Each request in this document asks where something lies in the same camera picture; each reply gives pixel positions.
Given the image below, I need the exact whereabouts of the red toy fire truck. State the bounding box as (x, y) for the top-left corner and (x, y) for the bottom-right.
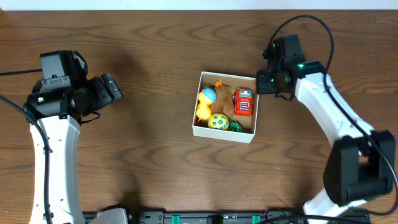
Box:
(234, 88), (254, 116)

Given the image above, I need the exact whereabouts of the brown plush bear with orange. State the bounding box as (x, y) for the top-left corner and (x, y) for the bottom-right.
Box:
(210, 81), (234, 119)

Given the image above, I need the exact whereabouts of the green round toy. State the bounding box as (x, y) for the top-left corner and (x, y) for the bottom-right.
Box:
(228, 121), (243, 133)

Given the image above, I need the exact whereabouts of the yellow ball with blue letters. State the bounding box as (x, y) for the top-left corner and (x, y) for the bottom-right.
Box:
(208, 113), (229, 130)

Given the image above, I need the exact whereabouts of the orange rubber duck blue cap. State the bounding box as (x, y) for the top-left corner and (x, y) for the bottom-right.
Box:
(195, 88), (216, 120)

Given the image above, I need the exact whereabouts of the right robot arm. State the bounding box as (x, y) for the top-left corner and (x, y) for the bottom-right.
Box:
(256, 35), (395, 218)

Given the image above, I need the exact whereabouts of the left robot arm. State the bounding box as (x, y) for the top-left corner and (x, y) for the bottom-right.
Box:
(24, 50), (129, 223)

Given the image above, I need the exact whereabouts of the white cardboard box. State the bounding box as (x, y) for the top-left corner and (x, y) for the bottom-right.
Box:
(192, 72), (259, 144)

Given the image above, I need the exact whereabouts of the left black cable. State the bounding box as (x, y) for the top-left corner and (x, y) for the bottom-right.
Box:
(0, 68), (53, 224)

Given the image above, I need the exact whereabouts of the black cable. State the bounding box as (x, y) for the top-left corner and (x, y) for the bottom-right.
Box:
(0, 68), (53, 224)
(267, 14), (398, 216)

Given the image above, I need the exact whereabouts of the right black cable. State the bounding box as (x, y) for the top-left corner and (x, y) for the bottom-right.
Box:
(267, 14), (398, 216)

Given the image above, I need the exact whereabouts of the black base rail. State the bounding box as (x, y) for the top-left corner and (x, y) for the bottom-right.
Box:
(83, 210), (371, 224)

